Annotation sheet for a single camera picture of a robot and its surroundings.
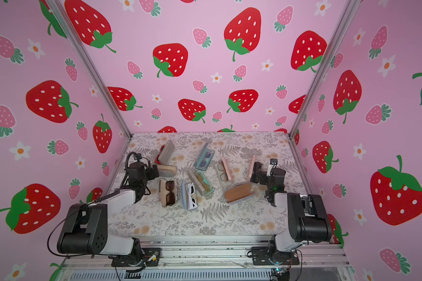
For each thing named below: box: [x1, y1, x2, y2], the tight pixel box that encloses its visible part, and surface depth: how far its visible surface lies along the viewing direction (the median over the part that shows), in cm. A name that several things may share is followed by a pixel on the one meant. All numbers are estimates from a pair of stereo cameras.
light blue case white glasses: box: [181, 179, 198, 211], surface depth 90 cm
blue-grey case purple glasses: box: [193, 142, 216, 172], surface depth 109 cm
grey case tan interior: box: [223, 182, 255, 204], surface depth 94 cm
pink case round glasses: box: [214, 156, 234, 188], surface depth 101 cm
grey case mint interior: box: [187, 166, 215, 197], surface depth 95 cm
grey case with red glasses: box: [154, 139, 176, 166], surface depth 106 cm
